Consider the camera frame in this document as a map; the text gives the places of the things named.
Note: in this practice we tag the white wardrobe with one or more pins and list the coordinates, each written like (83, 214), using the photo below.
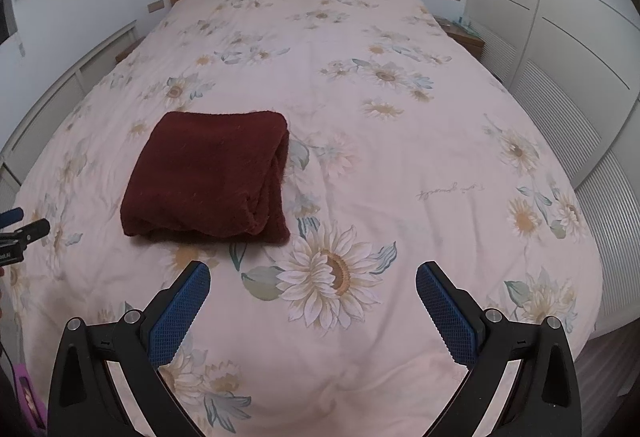
(575, 17)

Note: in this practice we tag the pink object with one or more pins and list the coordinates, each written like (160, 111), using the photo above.
(27, 394)

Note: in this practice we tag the dark red knit sweater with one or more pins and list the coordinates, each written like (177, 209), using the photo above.
(200, 172)

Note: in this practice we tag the bed with floral pink cover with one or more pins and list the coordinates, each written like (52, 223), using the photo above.
(375, 142)

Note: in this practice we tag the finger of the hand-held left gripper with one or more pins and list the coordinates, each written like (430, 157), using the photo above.
(11, 216)
(35, 229)

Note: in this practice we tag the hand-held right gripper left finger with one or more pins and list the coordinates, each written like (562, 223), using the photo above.
(180, 314)

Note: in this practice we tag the white radiator cover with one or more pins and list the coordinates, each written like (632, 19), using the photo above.
(60, 92)

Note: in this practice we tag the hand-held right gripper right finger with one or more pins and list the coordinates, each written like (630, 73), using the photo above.
(445, 314)

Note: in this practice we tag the beige wall switch plate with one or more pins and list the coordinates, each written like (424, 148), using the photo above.
(156, 5)

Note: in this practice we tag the small glass item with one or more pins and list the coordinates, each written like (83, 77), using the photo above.
(462, 23)

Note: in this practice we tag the wooden nightstand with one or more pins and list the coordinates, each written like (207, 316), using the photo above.
(467, 39)

